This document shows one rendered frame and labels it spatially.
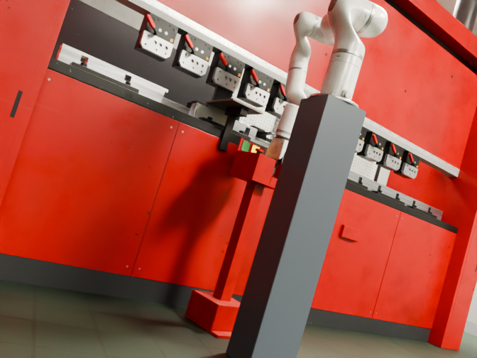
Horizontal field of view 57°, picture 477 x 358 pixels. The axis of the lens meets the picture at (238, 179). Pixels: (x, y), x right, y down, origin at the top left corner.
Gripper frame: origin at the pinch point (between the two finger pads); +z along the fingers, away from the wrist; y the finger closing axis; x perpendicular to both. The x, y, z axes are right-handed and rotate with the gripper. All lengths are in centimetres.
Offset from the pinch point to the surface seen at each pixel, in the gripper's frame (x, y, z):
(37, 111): -94, -33, 11
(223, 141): -14.0, -23.5, -5.7
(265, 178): -7.9, 6.6, 4.8
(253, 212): -4.4, 2.9, 20.9
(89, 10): -71, -101, -49
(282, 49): 12, -39, -66
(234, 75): -11, -39, -41
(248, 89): 0, -37, -37
